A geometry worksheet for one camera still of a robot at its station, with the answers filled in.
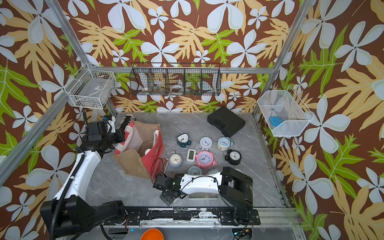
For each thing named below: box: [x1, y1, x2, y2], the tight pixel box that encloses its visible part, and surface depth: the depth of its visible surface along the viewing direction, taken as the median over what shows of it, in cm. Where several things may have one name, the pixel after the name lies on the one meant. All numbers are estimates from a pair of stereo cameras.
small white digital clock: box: [186, 148, 196, 162], surface depth 95 cm
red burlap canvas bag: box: [114, 120, 167, 182], surface depth 86 cm
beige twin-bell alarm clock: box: [217, 136, 234, 151], surface depth 100 cm
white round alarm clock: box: [199, 136, 213, 151], surface depth 100 cm
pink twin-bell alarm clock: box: [195, 151, 218, 169], surface depth 94 cm
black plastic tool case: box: [207, 106, 246, 138], surface depth 113 cm
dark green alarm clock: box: [177, 133, 192, 149], surface depth 101 cm
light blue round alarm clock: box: [187, 166, 202, 176], surface depth 88 cm
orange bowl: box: [140, 228, 165, 240], surface depth 68 cm
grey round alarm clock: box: [168, 153, 183, 168], surface depth 92 cm
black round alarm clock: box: [223, 149, 242, 166], surface depth 94 cm
